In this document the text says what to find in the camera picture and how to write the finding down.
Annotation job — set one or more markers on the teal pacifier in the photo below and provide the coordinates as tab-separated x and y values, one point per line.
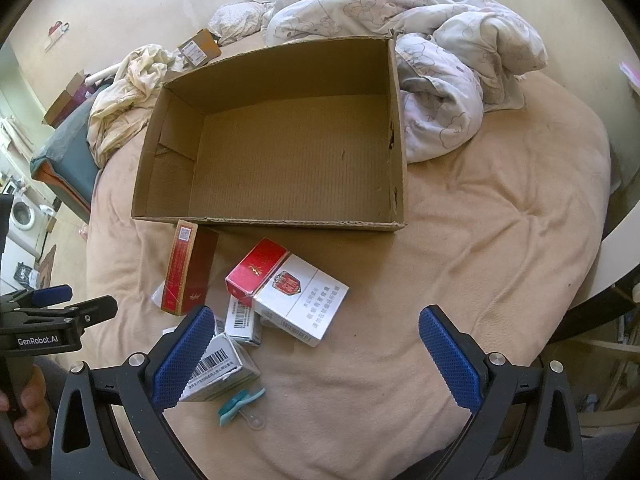
232	405

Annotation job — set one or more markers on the open brown cardboard box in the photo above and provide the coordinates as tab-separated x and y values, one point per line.
62	102

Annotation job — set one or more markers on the teal upholstered chair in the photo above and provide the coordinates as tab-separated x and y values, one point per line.
70	160

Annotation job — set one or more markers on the white rolled paper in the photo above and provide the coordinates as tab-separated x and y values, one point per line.
102	75

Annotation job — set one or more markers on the person's left hand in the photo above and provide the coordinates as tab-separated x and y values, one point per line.
34	402

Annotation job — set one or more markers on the floral pillow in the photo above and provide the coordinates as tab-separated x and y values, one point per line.
235	20

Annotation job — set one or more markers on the tall red carton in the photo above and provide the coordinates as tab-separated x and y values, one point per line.
192	270

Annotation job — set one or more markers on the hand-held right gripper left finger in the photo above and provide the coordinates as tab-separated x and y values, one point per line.
182	355

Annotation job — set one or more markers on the small white barcode box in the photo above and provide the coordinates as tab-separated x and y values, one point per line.
241	317

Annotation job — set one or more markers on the small brown labelled cardboard box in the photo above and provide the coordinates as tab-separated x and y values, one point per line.
202	45

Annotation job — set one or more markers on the large cardboard box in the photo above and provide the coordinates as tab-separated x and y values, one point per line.
290	160

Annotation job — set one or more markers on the white washing machine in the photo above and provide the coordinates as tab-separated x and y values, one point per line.
22	215

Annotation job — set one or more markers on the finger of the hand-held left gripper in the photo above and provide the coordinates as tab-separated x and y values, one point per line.
50	294
87	311

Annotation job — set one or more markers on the cream crumpled cloth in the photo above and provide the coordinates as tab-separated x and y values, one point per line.
125	95

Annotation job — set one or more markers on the pink paper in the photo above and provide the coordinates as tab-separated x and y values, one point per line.
630	72

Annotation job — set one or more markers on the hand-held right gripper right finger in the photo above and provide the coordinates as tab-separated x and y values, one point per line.
450	355

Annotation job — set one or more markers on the green and white medicine box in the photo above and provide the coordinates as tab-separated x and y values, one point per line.
225	365

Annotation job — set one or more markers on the floral white quilt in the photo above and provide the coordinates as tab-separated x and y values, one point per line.
450	85

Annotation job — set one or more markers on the brown floor mat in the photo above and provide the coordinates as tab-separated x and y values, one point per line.
48	262

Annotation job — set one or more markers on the white carton with red emblem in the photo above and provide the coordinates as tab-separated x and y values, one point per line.
305	305

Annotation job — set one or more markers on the red cigarette pack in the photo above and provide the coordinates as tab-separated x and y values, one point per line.
252	270

